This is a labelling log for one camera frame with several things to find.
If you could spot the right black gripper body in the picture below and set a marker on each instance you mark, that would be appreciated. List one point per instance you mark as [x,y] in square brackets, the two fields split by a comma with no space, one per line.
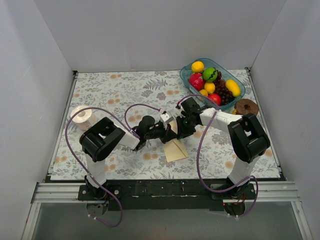
[180,128]

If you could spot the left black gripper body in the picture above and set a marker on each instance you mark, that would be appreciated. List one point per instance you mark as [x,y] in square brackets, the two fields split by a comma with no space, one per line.
[164,133]

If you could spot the beige paper envelope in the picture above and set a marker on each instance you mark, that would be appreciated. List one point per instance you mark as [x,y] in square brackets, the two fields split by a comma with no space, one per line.
[175,150]

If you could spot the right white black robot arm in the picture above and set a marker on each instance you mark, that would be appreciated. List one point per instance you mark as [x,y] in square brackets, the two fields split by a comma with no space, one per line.
[248,138]

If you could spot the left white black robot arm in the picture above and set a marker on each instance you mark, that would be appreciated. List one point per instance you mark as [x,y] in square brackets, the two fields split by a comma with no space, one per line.
[101,139]

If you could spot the floral patterned table mat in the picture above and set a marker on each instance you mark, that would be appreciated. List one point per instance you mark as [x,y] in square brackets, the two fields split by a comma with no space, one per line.
[130,96]

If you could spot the small orange lemon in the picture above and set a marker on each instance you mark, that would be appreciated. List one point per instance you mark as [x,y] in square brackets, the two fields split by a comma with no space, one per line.
[203,92]

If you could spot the red apple toy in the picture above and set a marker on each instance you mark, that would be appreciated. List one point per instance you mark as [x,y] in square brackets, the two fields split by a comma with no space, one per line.
[215,98]

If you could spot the small yellow lemon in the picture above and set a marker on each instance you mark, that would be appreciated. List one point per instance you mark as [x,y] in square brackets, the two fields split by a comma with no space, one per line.
[210,87]

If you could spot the red strawberry toy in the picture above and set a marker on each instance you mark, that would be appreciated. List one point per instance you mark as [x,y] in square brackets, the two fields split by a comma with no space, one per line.
[196,80]

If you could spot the dark purple grapes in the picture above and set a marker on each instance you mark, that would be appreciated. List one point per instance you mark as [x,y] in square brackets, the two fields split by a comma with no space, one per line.
[221,90]

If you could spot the teal plastic fruit basket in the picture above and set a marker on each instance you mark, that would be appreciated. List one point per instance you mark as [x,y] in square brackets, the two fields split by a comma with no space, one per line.
[186,72]

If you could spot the green watermelon toy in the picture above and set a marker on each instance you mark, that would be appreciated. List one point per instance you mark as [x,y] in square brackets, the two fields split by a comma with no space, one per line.
[210,74]

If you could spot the yellow orange fruit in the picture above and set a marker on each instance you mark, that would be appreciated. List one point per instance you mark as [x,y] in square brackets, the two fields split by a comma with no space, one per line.
[197,67]

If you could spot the yellow mango toy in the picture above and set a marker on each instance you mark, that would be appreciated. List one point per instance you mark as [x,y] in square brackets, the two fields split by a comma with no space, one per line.
[233,87]

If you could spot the white toilet paper roll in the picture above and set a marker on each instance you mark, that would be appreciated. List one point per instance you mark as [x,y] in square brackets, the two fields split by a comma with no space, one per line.
[84,119]

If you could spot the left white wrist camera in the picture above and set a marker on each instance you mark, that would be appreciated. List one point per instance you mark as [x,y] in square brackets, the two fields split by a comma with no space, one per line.
[166,118]

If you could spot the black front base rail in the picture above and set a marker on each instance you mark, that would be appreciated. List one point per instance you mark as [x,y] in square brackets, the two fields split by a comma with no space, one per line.
[165,194]

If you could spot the aluminium frame profile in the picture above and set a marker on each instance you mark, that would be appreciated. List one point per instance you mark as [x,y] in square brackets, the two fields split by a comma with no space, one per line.
[49,204]

